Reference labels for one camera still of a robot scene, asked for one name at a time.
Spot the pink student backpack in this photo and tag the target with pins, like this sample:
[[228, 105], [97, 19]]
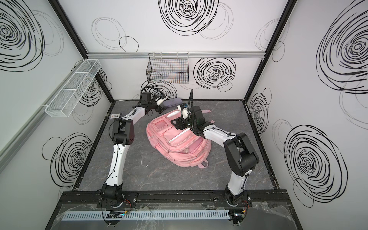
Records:
[[181, 147]]

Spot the white mesh wall shelf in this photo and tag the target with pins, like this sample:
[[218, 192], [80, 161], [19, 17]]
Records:
[[79, 88]]

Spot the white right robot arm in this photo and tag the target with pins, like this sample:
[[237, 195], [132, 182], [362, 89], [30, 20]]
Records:
[[241, 155]]

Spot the grey slotted cable duct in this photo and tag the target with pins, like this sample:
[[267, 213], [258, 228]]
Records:
[[145, 215]]

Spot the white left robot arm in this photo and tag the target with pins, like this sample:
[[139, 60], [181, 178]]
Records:
[[122, 134]]

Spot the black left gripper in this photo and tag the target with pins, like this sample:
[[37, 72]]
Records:
[[160, 104]]

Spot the aluminium wall rail back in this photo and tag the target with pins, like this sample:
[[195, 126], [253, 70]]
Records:
[[191, 54]]

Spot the aluminium wall rail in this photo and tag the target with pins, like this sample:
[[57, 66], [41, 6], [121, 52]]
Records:
[[22, 135], [191, 54]]

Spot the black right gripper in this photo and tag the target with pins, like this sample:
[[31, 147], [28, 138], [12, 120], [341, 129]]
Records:
[[191, 112]]

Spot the black wire basket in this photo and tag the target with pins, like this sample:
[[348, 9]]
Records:
[[171, 70]]

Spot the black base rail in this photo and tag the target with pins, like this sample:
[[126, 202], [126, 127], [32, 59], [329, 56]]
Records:
[[216, 198]]

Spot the black aluminium frame post left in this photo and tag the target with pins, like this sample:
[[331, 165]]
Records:
[[59, 11]]

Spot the aluminium wall rail left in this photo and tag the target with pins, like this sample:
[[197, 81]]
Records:
[[22, 135]]

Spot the purple fabric glasses case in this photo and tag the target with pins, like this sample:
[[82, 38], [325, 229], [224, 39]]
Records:
[[171, 103]]

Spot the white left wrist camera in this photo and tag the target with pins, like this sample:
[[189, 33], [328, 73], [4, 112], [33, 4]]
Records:
[[160, 100]]

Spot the black frame post right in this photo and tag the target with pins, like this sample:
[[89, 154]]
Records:
[[271, 45]]

